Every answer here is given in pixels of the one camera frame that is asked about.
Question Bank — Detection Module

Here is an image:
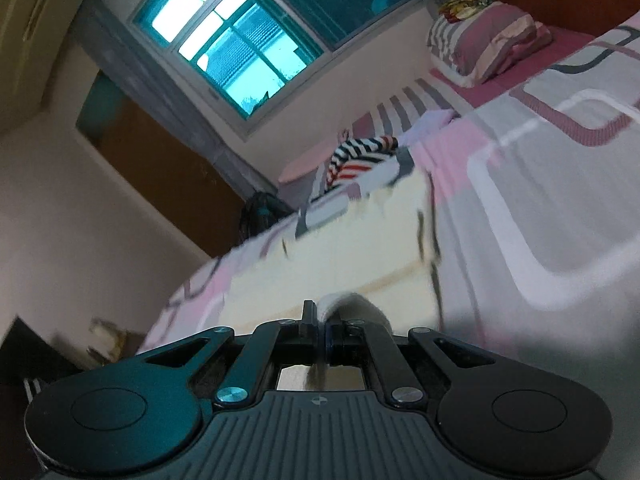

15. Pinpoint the dark wooden nightstand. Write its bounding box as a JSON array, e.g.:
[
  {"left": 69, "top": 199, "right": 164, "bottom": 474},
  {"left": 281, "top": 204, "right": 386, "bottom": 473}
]
[{"left": 0, "top": 314, "right": 88, "bottom": 411}]

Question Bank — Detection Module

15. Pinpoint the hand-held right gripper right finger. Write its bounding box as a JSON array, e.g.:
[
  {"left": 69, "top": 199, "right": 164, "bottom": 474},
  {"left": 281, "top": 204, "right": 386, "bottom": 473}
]
[{"left": 320, "top": 316, "right": 501, "bottom": 409}]

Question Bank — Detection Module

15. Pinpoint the pink grey striped bed sheet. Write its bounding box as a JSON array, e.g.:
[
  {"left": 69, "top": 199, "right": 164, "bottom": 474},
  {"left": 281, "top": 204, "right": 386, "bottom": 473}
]
[{"left": 276, "top": 25, "right": 598, "bottom": 203}]

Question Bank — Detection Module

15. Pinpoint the pink grey patterned blanket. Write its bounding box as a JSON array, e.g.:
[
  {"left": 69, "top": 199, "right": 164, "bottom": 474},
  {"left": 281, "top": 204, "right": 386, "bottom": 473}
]
[{"left": 135, "top": 22, "right": 640, "bottom": 480}]

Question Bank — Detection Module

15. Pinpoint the cream knitted sweater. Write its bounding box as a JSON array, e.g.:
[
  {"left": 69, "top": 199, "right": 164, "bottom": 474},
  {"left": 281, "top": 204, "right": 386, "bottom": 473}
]
[{"left": 220, "top": 167, "right": 447, "bottom": 392}]

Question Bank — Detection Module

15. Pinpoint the brown wooden door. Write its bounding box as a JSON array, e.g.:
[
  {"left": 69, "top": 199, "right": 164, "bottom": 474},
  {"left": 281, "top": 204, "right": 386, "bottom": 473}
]
[{"left": 75, "top": 70, "right": 251, "bottom": 259}]

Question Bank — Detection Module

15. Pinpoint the pink grey striped pillow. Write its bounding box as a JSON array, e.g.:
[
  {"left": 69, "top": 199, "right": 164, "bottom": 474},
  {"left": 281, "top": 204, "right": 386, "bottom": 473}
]
[{"left": 426, "top": 2, "right": 555, "bottom": 87}]

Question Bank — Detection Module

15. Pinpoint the black white striped cloth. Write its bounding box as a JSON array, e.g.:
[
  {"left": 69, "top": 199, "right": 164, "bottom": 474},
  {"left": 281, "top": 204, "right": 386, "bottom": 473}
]
[{"left": 322, "top": 135, "right": 401, "bottom": 194}]

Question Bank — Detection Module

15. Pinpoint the black bag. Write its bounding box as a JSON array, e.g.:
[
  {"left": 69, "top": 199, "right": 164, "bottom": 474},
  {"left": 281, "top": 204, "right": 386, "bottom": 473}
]
[{"left": 236, "top": 190, "right": 297, "bottom": 250}]

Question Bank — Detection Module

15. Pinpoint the window with white frame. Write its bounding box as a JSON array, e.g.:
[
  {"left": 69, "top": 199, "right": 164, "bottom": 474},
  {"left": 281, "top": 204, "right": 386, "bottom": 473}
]
[{"left": 129, "top": 0, "right": 422, "bottom": 123}]

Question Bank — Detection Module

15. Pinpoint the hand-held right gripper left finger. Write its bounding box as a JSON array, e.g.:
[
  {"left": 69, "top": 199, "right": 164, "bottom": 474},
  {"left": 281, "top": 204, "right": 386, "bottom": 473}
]
[{"left": 132, "top": 299, "right": 319, "bottom": 409}]

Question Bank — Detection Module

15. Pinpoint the beige object on nightstand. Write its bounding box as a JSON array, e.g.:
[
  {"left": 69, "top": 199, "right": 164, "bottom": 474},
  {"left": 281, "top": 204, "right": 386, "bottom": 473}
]
[{"left": 87, "top": 316, "right": 147, "bottom": 363}]

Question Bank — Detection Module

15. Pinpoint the colourful item on pillow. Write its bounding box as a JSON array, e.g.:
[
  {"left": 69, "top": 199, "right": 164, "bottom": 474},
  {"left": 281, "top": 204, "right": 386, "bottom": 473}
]
[{"left": 436, "top": 0, "right": 497, "bottom": 24}]

